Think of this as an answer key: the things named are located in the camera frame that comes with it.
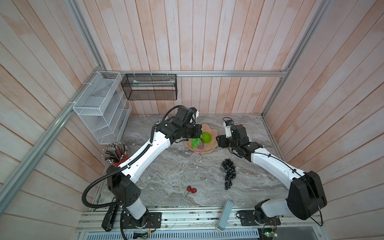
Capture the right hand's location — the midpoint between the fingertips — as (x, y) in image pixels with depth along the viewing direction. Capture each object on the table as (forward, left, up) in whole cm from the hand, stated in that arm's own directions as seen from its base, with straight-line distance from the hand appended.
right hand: (220, 136), depth 87 cm
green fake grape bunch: (-7, +15, +3) cm, 17 cm away
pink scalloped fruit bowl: (+1, +6, -13) cm, 15 cm away
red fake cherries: (-27, +18, -14) cm, 35 cm away
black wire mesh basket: (+35, +47, +10) cm, 60 cm away
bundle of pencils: (-12, +60, 0) cm, 62 cm away
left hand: (-7, +12, +11) cm, 18 cm away
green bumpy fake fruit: (+6, +8, -9) cm, 13 cm away
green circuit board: (-48, +41, -16) cm, 66 cm away
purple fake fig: (+1, +11, -12) cm, 16 cm away
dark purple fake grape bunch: (-18, -6, -13) cm, 23 cm away
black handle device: (-42, +57, -13) cm, 72 cm away
